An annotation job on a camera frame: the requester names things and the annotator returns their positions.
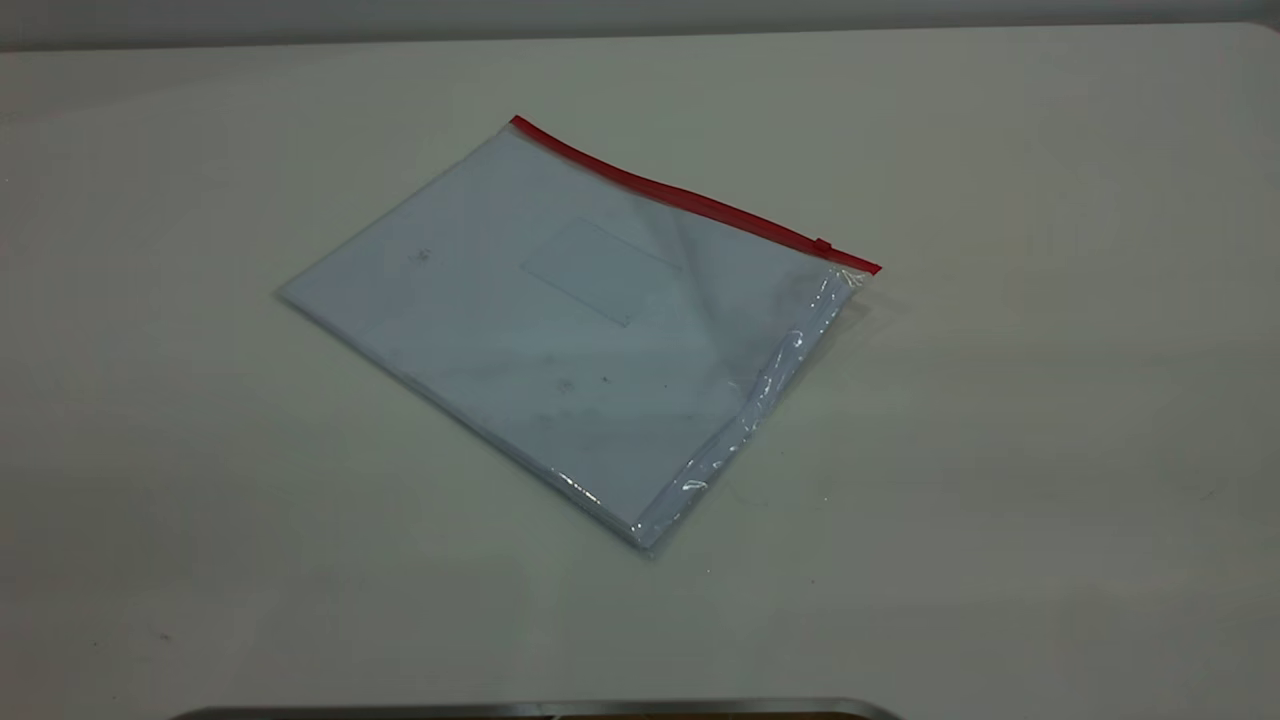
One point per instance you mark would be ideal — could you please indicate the metal-edged plate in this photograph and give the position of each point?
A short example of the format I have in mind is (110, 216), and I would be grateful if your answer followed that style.
(500, 711)

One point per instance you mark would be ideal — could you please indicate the clear plastic bag red zipper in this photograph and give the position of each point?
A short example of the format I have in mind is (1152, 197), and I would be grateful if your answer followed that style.
(795, 335)

